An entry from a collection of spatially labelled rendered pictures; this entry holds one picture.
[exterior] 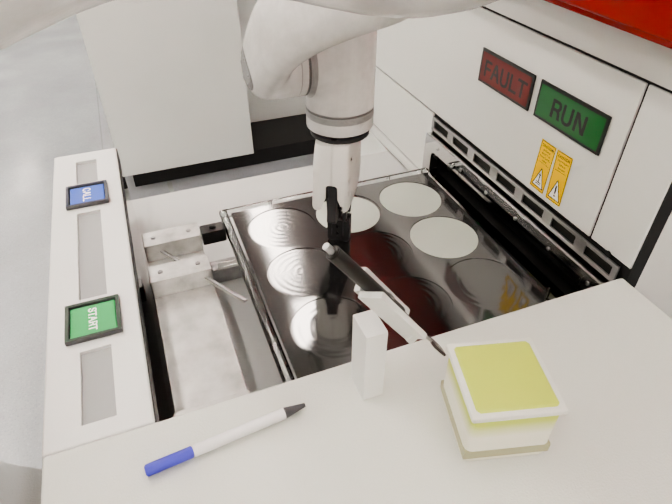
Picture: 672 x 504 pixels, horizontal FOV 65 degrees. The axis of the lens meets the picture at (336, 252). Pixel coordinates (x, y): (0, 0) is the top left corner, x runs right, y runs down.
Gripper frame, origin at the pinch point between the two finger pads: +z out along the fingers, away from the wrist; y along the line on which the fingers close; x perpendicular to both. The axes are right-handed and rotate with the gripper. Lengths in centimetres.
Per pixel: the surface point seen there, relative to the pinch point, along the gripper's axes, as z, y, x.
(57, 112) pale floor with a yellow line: 90, -200, -216
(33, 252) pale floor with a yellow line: 91, -79, -144
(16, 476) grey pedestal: 10.3, 39.1, -27.7
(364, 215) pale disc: 1.9, -6.2, 2.7
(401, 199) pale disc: 2.0, -12.0, 7.7
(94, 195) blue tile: -4.5, 6.1, -34.1
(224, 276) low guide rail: 8.9, 4.6, -17.1
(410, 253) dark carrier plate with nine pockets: 2.1, 1.4, 10.6
